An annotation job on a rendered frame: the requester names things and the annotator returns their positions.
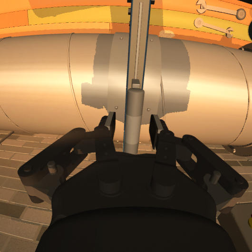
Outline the tan speckled lump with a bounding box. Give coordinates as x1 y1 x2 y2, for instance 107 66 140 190
158 29 175 39

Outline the grey open-end wrench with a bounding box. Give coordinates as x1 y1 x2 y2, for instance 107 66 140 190
196 0 247 20
194 17 234 39

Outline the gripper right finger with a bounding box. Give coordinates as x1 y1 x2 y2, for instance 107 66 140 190
148 114 249 214

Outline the beige flat box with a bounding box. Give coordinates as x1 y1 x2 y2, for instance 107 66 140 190
217 204 252 252

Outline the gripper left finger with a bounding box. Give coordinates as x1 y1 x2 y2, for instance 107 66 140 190
18 111 119 204

